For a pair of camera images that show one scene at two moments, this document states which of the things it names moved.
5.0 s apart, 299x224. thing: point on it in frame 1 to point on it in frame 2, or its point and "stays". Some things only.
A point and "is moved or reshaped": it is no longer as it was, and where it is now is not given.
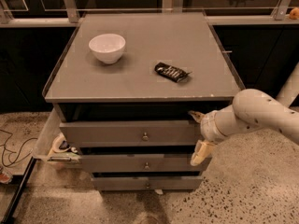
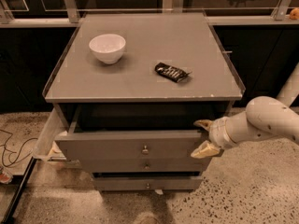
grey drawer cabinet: (123, 85) stays
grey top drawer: (131, 133) is moved or reshaped
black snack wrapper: (171, 73) stays
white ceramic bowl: (107, 48) stays
